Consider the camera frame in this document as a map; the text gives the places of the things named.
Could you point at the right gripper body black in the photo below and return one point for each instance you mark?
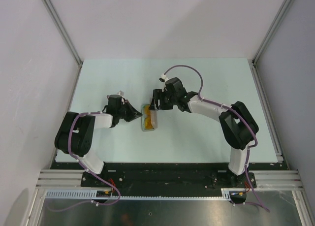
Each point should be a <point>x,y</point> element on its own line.
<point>170,100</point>

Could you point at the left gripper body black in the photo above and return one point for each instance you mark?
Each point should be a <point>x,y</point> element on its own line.
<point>120,111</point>

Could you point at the grey glasses case green lining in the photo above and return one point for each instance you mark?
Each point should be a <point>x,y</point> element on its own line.
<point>153,118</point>

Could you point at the yellow sunglasses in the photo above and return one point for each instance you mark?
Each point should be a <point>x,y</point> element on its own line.
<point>147,123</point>

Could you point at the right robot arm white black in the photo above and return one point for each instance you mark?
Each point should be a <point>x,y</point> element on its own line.
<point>238,126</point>

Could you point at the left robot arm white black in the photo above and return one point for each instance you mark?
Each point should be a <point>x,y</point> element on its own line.
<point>75,135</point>

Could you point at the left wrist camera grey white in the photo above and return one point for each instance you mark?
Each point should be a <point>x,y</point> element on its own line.
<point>121,93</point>

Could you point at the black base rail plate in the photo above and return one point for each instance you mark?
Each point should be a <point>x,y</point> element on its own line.
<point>165,179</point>

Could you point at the right aluminium side rail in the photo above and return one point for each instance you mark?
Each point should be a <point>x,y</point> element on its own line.
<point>267,113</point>

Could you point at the left aluminium frame post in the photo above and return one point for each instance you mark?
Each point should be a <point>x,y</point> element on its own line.
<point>62,30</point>

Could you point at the aluminium frame post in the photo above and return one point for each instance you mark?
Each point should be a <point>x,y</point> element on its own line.
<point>277,21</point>
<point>62,30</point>

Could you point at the white slotted cable duct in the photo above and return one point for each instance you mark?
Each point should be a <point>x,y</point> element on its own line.
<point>101,195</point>

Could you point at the aluminium frame crossbar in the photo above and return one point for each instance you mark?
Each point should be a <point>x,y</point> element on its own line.
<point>283,180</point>

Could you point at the right aluminium frame post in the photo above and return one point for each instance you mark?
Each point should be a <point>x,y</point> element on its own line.
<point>277,21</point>

